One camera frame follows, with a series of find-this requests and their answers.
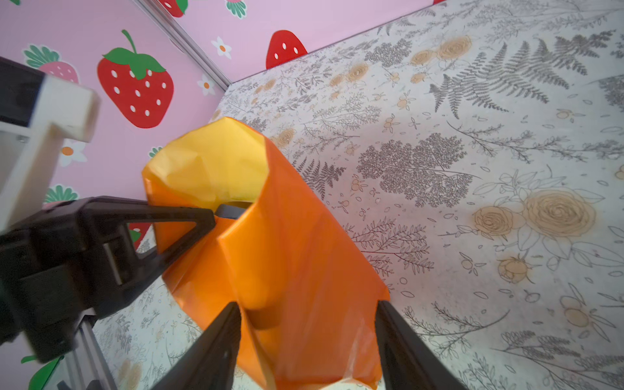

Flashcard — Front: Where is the left aluminium corner post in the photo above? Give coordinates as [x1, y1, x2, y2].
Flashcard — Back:
[133, 0, 232, 91]

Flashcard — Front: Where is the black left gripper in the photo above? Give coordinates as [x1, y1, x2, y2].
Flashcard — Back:
[1, 197, 216, 363]

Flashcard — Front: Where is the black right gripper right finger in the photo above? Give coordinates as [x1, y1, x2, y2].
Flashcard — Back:
[375, 301, 466, 390]

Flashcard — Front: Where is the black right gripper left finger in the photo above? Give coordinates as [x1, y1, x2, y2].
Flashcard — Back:
[154, 302, 241, 390]

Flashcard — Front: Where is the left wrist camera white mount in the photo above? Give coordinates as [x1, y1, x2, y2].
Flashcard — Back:
[1, 58, 100, 229]

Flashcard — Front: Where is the yellow orange wrapping paper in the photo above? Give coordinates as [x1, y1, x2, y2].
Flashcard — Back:
[142, 118, 389, 389]

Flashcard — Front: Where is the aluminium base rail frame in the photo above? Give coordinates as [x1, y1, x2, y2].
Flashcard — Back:
[44, 315, 117, 390]

